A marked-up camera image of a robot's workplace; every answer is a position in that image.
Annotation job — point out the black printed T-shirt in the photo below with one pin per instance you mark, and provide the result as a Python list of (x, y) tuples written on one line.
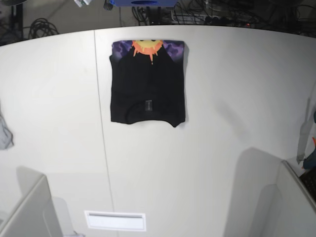
[(148, 81)]

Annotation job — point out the black power strip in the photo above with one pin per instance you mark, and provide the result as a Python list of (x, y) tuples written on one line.
[(224, 21)]

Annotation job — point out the blue box behind table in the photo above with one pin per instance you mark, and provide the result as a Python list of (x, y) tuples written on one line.
[(154, 3)]

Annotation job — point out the grey cloth at left edge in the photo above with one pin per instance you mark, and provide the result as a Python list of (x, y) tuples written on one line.
[(6, 136)]

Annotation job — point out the grey left partition panel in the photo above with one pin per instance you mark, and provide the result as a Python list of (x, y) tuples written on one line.
[(34, 215)]

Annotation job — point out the grey partition panel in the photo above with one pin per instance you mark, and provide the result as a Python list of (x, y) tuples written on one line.
[(34, 215), (298, 215)]

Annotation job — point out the black keyboard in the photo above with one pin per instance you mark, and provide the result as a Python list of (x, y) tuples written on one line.
[(309, 181)]

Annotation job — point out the grey right partition panel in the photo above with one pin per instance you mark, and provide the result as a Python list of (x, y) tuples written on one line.
[(298, 215)]

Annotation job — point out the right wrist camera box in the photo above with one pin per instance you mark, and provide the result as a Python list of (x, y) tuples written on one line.
[(81, 3)]

